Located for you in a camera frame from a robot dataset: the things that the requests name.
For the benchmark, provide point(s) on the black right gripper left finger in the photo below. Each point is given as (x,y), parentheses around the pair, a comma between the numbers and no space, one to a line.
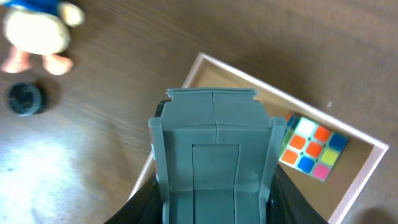
(144,207)

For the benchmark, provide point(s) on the yellow grey toy dump truck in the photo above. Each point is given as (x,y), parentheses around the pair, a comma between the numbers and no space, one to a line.
(215,151)

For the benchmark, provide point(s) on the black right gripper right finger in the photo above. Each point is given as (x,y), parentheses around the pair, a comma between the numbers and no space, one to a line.
(286,204)

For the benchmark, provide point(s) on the multicoloured puzzle cube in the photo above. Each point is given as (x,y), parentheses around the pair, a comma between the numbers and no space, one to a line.
(310,147)

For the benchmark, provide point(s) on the black round knob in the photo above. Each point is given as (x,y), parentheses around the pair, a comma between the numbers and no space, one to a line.
(27,99)

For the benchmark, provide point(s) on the yellow plush duck toy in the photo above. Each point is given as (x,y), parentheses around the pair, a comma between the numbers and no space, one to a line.
(41,28)

